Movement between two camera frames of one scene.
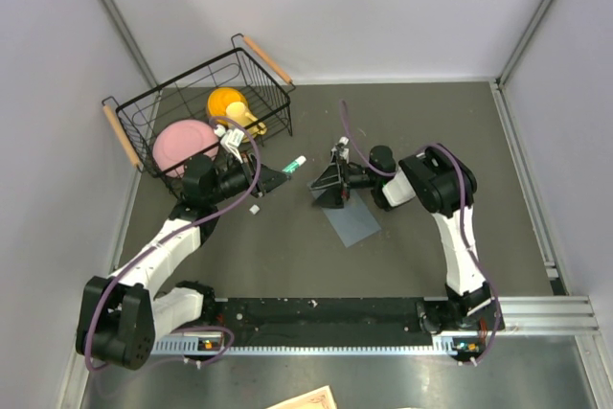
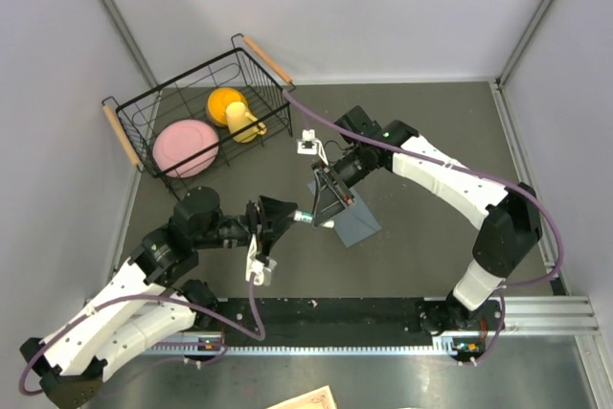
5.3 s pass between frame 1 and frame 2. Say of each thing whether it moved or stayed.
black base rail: stayed
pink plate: stayed
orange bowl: stayed
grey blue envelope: stayed
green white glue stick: moved
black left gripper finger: moved
